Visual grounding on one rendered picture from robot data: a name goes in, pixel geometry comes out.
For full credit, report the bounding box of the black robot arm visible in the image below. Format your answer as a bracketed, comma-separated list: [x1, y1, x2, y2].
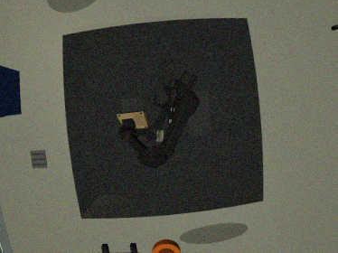
[117, 70, 200, 169]

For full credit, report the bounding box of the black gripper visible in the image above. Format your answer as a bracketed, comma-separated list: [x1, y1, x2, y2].
[169, 79, 179, 120]

